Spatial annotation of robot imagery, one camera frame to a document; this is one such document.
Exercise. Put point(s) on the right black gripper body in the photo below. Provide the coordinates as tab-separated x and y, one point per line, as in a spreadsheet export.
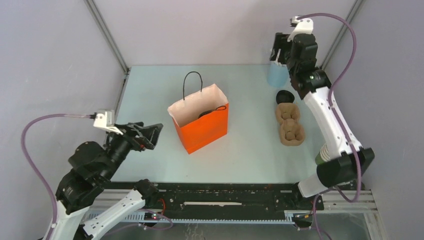
285	56

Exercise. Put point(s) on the black coffee cup lid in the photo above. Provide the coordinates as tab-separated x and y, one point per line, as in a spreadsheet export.
205	113

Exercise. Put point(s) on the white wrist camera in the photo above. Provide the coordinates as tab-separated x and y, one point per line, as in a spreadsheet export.
301	26
104	119

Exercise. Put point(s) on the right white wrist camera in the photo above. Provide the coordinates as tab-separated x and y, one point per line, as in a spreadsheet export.
301	26

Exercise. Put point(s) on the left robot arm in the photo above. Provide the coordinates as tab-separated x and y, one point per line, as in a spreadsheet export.
93	166

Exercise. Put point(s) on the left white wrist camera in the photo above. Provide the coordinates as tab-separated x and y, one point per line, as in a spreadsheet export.
104	119

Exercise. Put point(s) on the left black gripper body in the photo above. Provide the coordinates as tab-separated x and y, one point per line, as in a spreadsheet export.
136	141

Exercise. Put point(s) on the orange paper bag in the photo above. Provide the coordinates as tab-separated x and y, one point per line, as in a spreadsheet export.
195	133

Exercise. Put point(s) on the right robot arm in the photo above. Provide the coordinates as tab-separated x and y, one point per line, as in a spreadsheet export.
347	159

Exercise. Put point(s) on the stack of paper cups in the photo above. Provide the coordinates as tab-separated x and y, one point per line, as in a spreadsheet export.
323	156

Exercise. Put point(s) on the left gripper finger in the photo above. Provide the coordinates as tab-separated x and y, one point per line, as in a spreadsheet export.
151	135
130	127

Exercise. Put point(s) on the light blue holder cup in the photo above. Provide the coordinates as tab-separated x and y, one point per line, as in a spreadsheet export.
277	75

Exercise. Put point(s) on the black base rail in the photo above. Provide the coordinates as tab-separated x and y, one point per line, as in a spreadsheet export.
247	203

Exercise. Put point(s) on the brown cardboard cup carrier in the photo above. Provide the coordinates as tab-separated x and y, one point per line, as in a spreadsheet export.
291	131

